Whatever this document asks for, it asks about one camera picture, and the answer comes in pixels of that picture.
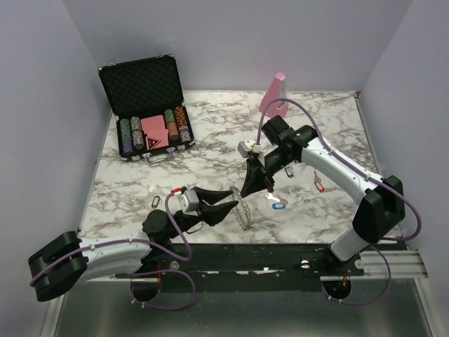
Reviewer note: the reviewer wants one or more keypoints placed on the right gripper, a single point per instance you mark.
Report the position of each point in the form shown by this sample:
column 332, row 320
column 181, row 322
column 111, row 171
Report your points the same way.
column 256, row 179

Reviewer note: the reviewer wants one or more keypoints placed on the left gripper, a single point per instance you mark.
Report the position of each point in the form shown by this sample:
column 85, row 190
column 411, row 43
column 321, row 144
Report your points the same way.
column 212, row 213

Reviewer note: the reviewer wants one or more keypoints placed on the steel disc with keyrings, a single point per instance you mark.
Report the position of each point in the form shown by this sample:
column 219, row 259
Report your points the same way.
column 242, row 210

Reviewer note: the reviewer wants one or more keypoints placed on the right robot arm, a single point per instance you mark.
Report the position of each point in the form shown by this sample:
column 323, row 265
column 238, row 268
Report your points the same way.
column 380, row 207

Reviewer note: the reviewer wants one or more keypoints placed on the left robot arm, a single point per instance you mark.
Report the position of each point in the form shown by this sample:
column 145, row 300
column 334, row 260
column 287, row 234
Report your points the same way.
column 68, row 260

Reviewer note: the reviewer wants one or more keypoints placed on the blue key tag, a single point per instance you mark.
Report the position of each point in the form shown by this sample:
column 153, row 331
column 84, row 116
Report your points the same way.
column 278, row 206

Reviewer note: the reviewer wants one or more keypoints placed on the silver key by blue tag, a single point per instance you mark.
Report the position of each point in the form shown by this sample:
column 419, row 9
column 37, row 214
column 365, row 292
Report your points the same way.
column 282, row 200

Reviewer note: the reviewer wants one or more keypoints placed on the red key tag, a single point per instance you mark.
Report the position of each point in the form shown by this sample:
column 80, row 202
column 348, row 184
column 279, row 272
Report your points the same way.
column 318, row 183

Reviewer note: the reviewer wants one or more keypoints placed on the pink metronome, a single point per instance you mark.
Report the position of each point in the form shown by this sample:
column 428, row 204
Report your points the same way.
column 276, row 90

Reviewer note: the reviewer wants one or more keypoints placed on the black poker chip case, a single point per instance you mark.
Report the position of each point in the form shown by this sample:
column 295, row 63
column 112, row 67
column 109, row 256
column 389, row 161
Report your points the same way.
column 147, row 100

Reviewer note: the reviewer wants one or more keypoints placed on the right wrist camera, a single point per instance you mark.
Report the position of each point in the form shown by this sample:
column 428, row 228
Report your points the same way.
column 249, row 148

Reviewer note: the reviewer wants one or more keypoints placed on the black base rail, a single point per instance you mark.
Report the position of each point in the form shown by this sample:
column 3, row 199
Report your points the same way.
column 238, row 268

